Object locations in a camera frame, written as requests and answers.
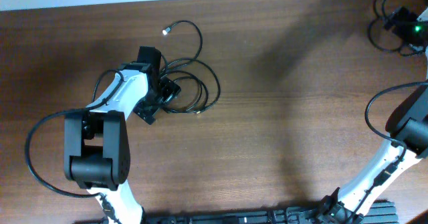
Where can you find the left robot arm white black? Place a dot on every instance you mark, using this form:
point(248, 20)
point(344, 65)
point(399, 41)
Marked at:
point(96, 147)

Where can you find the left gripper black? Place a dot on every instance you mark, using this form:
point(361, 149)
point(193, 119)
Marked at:
point(147, 111)

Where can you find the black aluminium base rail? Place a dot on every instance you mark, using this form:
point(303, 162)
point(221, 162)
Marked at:
point(379, 213)

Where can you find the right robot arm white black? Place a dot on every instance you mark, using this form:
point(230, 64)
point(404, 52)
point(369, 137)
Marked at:
point(405, 145)

